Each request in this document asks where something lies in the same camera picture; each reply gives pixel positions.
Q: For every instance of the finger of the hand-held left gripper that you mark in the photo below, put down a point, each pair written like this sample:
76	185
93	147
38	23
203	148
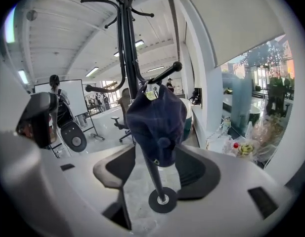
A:
39	117

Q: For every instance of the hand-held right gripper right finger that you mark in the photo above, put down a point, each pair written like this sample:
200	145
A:
201	179

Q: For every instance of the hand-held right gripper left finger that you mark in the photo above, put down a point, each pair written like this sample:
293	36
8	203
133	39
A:
117	165

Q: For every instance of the dark navy cap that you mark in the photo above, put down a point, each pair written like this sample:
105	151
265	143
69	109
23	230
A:
156	127

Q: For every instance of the black metal coat rack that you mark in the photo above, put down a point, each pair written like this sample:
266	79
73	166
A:
128	58

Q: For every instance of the black oval pad device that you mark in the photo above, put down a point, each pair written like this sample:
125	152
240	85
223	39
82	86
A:
73	137

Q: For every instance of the white whiteboard on stand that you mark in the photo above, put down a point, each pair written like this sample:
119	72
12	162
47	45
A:
75	95

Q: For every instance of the clear bottle with red cap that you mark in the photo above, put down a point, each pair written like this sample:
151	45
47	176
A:
236	147

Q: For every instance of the black mesh office chair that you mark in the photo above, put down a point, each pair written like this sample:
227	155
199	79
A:
122	117

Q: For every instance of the yellow smiley snack bag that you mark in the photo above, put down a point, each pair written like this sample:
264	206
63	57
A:
245	150

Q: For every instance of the white figurine bottle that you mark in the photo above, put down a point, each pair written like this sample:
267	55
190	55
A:
226	125

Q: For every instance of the white round table green base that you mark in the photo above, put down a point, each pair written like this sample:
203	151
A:
188	117

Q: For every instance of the long ceiling light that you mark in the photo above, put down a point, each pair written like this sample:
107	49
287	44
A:
156	68
140	43
91	71

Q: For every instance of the plastic bags on windowsill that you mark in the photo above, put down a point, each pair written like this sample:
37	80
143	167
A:
266	134

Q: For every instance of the round ceiling smoke detector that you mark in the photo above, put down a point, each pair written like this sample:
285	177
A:
31	15

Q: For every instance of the white roller blind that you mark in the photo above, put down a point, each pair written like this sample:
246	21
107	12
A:
231	21

